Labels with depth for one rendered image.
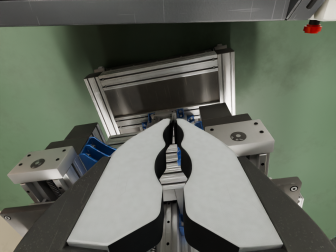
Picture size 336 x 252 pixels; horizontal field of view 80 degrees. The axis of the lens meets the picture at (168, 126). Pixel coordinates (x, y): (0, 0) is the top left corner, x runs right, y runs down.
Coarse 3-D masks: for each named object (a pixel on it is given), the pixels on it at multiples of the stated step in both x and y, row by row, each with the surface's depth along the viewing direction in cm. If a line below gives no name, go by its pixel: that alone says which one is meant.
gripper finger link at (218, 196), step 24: (192, 144) 10; (216, 144) 10; (192, 168) 8; (216, 168) 8; (240, 168) 8; (192, 192) 7; (216, 192) 7; (240, 192) 7; (192, 216) 6; (216, 216) 6; (240, 216) 6; (264, 216) 6; (192, 240) 7; (216, 240) 6; (240, 240) 6; (264, 240) 6
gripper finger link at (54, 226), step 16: (96, 176) 8; (64, 192) 7; (80, 192) 7; (48, 208) 7; (64, 208) 7; (80, 208) 7; (48, 224) 6; (64, 224) 6; (32, 240) 6; (48, 240) 6; (64, 240) 6
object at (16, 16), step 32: (0, 0) 34; (32, 0) 34; (64, 0) 33; (96, 0) 33; (128, 0) 33; (160, 0) 33; (192, 0) 33; (224, 0) 33; (256, 0) 33; (288, 0) 33
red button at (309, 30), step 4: (312, 20) 47; (316, 20) 46; (308, 24) 47; (312, 24) 47; (316, 24) 47; (320, 24) 47; (304, 28) 48; (308, 28) 47; (312, 28) 47; (316, 28) 46; (320, 28) 47; (308, 32) 48; (312, 32) 47; (316, 32) 47
